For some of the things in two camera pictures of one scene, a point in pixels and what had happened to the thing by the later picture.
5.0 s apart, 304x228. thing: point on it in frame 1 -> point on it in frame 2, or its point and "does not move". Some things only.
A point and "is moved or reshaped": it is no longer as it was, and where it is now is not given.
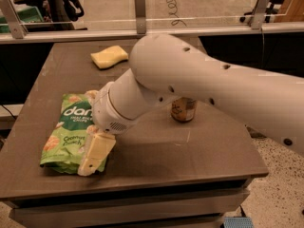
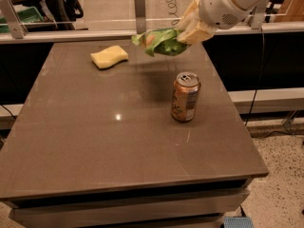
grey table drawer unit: [198, 205] does not move
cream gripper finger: [91, 95] -> [190, 16]
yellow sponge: [108, 57] does not move
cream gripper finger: [98, 146] -> [197, 34]
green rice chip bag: [65, 143] is moved or reshaped
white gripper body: [105, 114] -> [221, 4]
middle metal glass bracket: [141, 10] does not move
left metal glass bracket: [18, 28] does not move
